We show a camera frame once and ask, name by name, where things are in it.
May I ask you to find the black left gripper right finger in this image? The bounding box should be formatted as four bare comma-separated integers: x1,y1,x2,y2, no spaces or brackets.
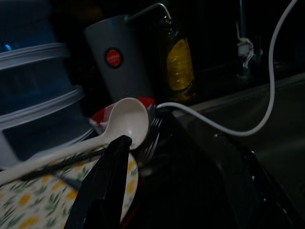
214,136,304,229

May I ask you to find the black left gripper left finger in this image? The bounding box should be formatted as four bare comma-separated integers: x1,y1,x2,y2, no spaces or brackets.
63,135,132,229

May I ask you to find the white plastic ladle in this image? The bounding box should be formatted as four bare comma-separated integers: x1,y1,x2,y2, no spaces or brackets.
0,97,150,186

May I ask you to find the steel fork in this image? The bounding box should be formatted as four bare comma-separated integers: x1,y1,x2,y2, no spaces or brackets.
138,116,164,165

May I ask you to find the yellow floral patterned plate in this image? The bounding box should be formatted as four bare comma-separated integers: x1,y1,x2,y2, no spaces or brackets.
0,152,139,229

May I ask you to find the steel sink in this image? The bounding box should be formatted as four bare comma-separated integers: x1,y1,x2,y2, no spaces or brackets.
171,73,305,215

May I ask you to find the red white paper cup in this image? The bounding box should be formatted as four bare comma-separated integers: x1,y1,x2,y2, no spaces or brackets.
90,96,157,134

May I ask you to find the grey tumbler red logo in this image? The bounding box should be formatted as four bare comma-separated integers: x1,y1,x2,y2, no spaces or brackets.
83,14,155,103

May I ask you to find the white blue water container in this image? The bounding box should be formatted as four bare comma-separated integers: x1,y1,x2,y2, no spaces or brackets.
0,0,96,169

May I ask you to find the yellow oil bottle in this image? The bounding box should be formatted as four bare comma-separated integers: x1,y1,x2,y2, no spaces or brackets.
157,2,197,103

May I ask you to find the dark metal faucet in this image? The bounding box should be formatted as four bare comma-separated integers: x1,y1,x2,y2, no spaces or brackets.
234,0,264,78

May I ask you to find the curved grey metal spout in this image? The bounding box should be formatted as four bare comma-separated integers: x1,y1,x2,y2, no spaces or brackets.
123,2,172,22

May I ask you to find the white hose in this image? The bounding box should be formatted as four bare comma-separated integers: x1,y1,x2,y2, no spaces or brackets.
156,0,298,137

